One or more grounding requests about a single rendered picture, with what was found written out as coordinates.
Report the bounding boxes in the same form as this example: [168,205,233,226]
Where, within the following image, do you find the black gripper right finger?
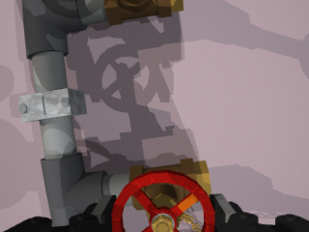
[210,193,309,232]

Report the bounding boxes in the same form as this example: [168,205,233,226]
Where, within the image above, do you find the grey pipe manifold with clamps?
[18,0,215,232]

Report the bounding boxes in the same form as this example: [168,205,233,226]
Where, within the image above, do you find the green tag on gold chain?
[146,194,202,232]

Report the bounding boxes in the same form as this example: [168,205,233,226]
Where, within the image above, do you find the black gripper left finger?
[4,195,117,232]

